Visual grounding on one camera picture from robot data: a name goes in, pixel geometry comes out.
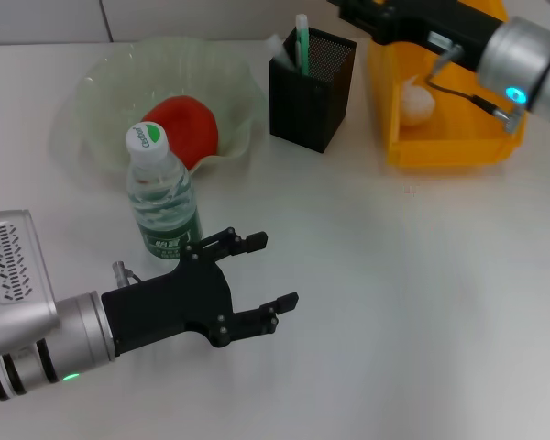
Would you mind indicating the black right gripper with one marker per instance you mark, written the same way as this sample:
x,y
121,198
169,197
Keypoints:
x,y
421,23

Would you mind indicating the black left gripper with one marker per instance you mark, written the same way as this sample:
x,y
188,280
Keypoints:
x,y
179,304

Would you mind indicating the white paper ball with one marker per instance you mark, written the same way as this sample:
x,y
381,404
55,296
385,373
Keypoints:
x,y
417,103

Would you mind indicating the clear green-label water bottle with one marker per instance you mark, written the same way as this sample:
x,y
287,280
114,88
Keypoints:
x,y
165,211

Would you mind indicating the green utility knife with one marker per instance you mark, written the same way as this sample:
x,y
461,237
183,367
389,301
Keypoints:
x,y
302,43

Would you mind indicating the grey glitter pen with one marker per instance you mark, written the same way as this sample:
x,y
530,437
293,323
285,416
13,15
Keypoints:
x,y
278,48

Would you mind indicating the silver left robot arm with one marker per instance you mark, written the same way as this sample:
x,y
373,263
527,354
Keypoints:
x,y
69,339

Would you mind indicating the black mesh pen holder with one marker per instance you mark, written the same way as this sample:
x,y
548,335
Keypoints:
x,y
302,110

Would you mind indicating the pale green wavy fruit plate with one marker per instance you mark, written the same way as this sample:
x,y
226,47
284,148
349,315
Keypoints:
x,y
201,69

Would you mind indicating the yellow plastic bin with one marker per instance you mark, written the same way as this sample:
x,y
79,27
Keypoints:
x,y
454,128

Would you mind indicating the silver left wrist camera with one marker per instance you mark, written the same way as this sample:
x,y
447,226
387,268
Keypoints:
x,y
14,284

